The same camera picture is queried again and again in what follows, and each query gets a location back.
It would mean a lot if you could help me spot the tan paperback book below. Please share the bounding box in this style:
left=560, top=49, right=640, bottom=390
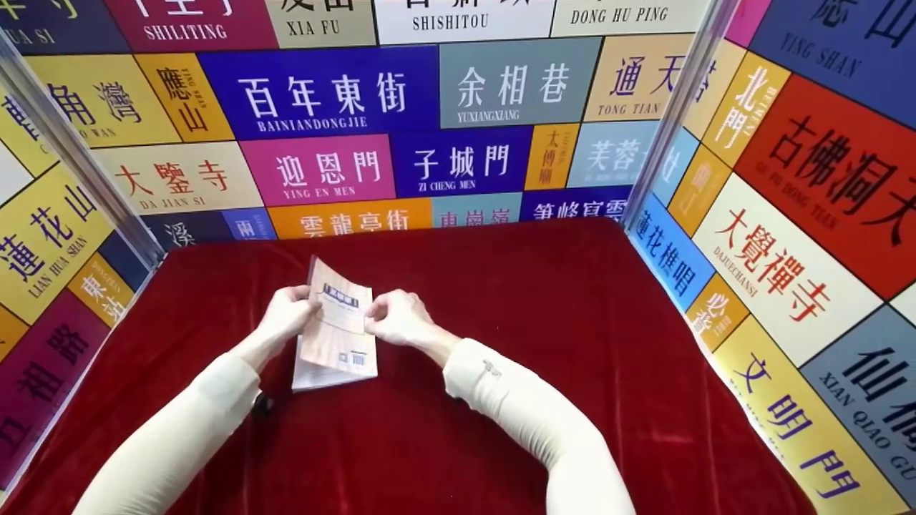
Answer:
left=291, top=255, right=379, bottom=392

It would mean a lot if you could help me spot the person's left hand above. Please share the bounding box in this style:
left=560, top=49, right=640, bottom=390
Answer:
left=256, top=285, right=323, bottom=345

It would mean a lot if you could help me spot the person's right hand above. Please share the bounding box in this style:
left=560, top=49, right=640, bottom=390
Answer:
left=364, top=289, right=439, bottom=349

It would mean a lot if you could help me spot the person's right forearm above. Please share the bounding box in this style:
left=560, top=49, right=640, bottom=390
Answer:
left=414, top=326, right=638, bottom=515

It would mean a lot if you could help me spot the person's left forearm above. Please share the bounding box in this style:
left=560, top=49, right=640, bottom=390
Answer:
left=72, top=330, right=284, bottom=515

